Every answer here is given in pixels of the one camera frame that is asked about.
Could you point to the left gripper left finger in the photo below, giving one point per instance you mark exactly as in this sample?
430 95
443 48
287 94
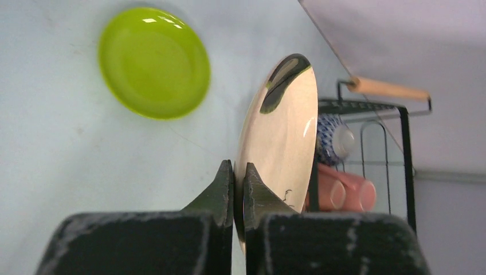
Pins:
195 240

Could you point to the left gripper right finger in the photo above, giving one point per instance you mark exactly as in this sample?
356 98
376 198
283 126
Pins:
281 241

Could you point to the cream plate with plum blossom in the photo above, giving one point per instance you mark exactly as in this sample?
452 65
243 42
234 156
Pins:
279 136

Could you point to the lime green plate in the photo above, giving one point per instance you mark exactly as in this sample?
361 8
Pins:
154 63

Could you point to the small pink cup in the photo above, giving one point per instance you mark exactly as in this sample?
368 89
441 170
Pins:
332 194

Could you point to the large pink cup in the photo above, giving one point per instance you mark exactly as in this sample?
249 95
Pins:
360 193

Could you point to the blue white patterned cup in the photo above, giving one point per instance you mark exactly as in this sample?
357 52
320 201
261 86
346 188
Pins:
334 140

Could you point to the black wire dish rack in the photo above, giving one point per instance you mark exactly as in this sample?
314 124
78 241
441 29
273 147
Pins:
382 152

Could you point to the left wooden rack handle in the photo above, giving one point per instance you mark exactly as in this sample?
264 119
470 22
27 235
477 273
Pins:
368 86

